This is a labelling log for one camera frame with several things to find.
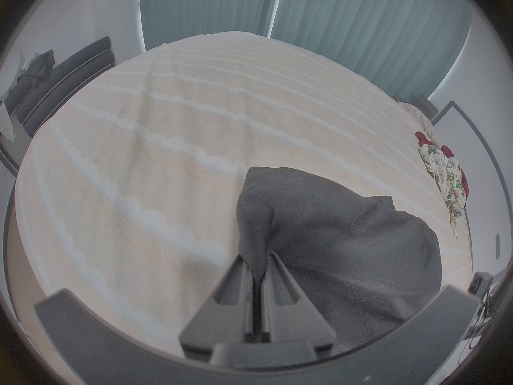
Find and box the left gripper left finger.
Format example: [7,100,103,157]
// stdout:
[179,253,255,363]

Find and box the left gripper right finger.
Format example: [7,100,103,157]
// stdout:
[265,251,336,352]

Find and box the black T-shirt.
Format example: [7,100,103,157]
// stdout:
[236,167,443,356]

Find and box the bed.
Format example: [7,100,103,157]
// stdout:
[14,32,507,356]

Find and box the white printed pyjama top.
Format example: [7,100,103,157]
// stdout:
[419,145,469,237]

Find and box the dark red garment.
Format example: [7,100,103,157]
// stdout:
[415,131,469,197]

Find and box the cream pillow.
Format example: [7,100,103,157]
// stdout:
[397,102,435,127]

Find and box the grey bedside table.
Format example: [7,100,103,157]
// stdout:
[393,93,437,115]

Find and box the dark grey chest of drawers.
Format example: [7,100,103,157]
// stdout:
[2,36,117,167]

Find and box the white cloth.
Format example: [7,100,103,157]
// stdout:
[0,105,17,141]

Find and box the blue-green curtain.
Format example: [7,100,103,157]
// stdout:
[139,0,287,53]
[269,0,473,101]

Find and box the dark grey garment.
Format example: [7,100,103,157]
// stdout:
[22,50,56,89]

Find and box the round white-framed mirror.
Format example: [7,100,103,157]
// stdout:
[0,47,25,95]

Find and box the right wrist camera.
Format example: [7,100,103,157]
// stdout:
[469,272,493,296]

